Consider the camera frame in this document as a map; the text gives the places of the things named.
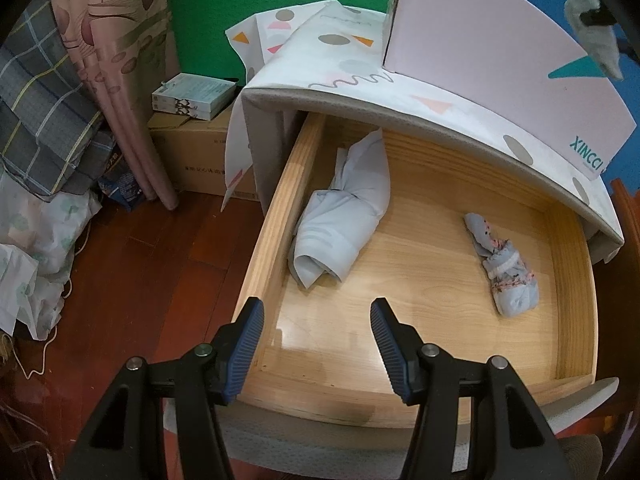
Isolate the floral grey underwear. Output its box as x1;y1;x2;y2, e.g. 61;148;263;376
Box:
464;212;539;318

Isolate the white leaf-print bedsheet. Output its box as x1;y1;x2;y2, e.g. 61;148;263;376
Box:
0;172;100;340

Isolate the grey plaid blanket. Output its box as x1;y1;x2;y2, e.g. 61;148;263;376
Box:
1;0;115;200

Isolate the light blue flat box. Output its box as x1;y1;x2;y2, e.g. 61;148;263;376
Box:
151;73;236;120

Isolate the brown cardboard box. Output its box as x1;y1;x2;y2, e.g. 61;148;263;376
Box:
148;105;232;196

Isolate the pink cardboard storage box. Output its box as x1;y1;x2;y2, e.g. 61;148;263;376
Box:
383;0;637;180

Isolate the wooden pull-out drawer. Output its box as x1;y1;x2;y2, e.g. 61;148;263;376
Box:
241;114;598;428

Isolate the grey ribbed underwear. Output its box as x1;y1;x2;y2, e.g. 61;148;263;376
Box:
564;0;624;80

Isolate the white patterned nightstand cabinet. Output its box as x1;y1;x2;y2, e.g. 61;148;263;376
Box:
224;0;625;262

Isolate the pale blue underwear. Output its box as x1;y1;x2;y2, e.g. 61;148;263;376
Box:
288;129;390;289

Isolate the white cable on floor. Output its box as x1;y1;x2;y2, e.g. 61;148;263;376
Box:
8;224;91;380

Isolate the pink floral curtain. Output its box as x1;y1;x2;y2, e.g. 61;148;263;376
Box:
51;0;178;210

